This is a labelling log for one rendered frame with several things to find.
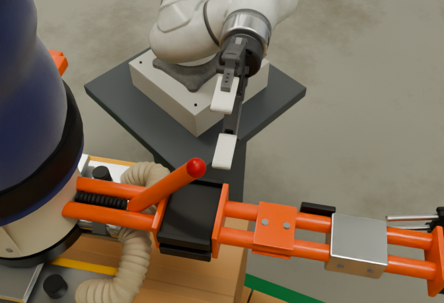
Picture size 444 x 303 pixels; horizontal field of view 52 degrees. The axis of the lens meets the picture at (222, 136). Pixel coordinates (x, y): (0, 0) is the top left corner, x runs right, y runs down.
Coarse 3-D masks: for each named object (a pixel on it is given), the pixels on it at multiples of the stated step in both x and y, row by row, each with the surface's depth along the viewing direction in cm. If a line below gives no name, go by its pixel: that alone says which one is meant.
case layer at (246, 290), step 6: (246, 288) 125; (246, 294) 124; (252, 294) 124; (258, 294) 124; (264, 294) 124; (246, 300) 123; (252, 300) 123; (258, 300) 123; (264, 300) 123; (270, 300) 123; (276, 300) 123; (282, 300) 123
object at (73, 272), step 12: (48, 264) 68; (60, 264) 68; (72, 264) 68; (84, 264) 68; (48, 276) 67; (60, 276) 64; (72, 276) 67; (84, 276) 67; (96, 276) 67; (108, 276) 67; (36, 288) 65; (48, 288) 63; (60, 288) 63; (72, 288) 65; (0, 300) 64; (36, 300) 64; (48, 300) 64; (60, 300) 64; (72, 300) 64
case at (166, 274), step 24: (96, 240) 90; (96, 264) 87; (168, 264) 87; (192, 264) 87; (216, 264) 87; (240, 264) 88; (144, 288) 84; (168, 288) 84; (192, 288) 84; (216, 288) 84; (240, 288) 107
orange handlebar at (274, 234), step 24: (96, 192) 63; (120, 192) 62; (72, 216) 61; (96, 216) 60; (120, 216) 60; (144, 216) 60; (240, 216) 61; (264, 216) 59; (288, 216) 59; (312, 216) 60; (240, 240) 58; (264, 240) 57; (288, 240) 57; (408, 240) 58; (432, 240) 58; (408, 264) 56; (432, 264) 56
